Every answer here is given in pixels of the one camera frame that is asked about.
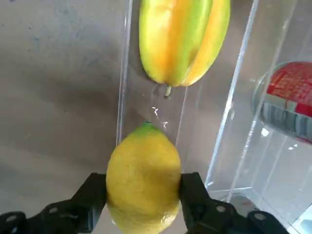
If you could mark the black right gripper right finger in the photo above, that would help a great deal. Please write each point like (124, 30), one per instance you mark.
(209, 217)

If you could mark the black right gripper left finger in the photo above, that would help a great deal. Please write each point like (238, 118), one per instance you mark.
(73, 217)

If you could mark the yellow lemon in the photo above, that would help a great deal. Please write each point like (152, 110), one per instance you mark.
(143, 182)

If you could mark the clear acrylic rack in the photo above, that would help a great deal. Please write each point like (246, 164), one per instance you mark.
(256, 158)

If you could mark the red drink bottle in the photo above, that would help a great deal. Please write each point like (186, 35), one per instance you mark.
(290, 92)

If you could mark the yellow green starfruit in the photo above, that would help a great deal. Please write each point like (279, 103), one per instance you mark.
(180, 41)

